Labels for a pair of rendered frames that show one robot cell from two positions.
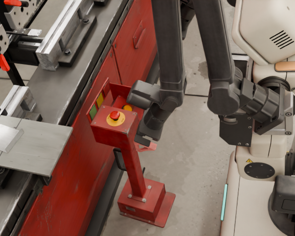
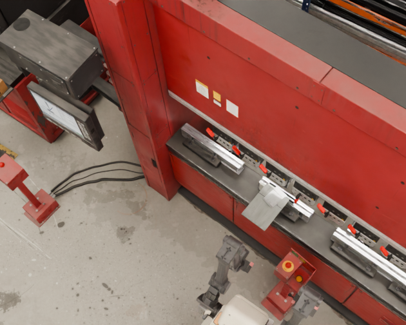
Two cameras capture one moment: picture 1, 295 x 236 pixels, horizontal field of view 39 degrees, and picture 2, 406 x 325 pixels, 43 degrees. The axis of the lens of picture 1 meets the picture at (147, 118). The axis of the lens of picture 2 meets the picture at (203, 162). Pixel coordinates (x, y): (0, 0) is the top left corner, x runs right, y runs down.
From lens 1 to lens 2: 2.37 m
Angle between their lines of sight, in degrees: 54
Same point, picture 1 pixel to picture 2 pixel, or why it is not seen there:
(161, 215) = (269, 304)
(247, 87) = (213, 289)
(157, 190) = (281, 305)
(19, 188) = not seen: hidden behind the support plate
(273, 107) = (203, 299)
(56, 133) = (263, 222)
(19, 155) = (258, 204)
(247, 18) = (239, 300)
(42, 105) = (304, 225)
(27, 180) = not seen: hidden behind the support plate
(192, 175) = not seen: outside the picture
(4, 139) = (271, 198)
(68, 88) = (312, 242)
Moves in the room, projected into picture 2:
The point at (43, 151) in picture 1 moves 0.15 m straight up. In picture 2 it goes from (256, 214) to (256, 205)
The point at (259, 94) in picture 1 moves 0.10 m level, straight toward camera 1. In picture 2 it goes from (209, 295) to (194, 283)
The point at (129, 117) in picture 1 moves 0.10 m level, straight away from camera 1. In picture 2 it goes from (285, 274) to (301, 276)
